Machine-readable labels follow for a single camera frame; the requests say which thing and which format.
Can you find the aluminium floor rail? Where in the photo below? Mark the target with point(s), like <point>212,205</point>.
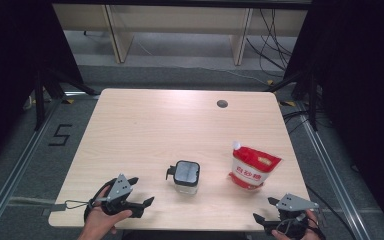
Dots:
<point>20,163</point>
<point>16,200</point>
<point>333,173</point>

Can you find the black metal stand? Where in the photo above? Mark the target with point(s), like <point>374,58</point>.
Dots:
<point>46,90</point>
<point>308,93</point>

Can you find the person's right hand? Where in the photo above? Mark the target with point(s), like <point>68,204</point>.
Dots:
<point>313,222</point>

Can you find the person's left hand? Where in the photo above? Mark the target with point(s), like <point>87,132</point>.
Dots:
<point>103,222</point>

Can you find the light wooden desk frame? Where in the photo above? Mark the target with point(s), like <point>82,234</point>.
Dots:
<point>180,20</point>

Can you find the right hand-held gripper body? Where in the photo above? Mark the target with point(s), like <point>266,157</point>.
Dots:
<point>293,204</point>

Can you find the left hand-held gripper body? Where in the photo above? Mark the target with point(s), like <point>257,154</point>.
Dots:
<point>120,189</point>

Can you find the dark curtain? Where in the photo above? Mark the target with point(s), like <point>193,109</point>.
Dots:
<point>10,73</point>
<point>363,83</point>

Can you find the red and white sugar pouch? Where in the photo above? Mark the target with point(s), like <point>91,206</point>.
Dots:
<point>250,173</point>

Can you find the glass jar with black lid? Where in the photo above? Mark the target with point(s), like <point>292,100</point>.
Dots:
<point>186,174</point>

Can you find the yellow floor tape piece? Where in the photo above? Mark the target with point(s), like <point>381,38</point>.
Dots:
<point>68,101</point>
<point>288,103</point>

